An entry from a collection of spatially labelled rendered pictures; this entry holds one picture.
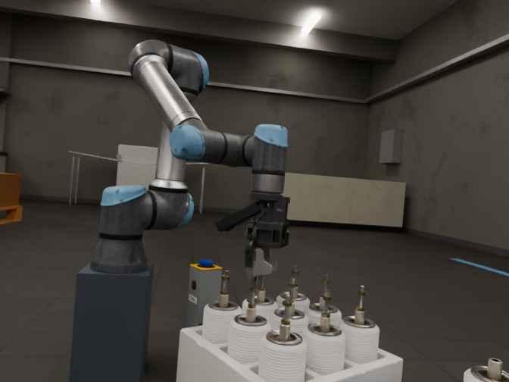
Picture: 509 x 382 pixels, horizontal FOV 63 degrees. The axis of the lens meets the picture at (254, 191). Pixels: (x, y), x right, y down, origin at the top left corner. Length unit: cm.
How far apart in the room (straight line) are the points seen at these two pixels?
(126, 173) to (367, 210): 390
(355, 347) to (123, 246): 64
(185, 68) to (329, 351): 83
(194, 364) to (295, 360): 30
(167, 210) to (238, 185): 671
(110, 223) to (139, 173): 592
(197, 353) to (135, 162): 626
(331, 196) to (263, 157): 544
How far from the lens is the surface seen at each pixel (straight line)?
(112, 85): 814
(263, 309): 111
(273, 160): 90
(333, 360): 96
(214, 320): 105
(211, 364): 101
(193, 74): 125
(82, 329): 121
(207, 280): 120
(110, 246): 117
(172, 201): 122
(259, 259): 93
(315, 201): 625
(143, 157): 718
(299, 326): 103
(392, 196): 672
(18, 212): 488
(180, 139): 89
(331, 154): 835
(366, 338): 103
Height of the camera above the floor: 56
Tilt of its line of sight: 1 degrees down
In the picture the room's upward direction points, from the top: 4 degrees clockwise
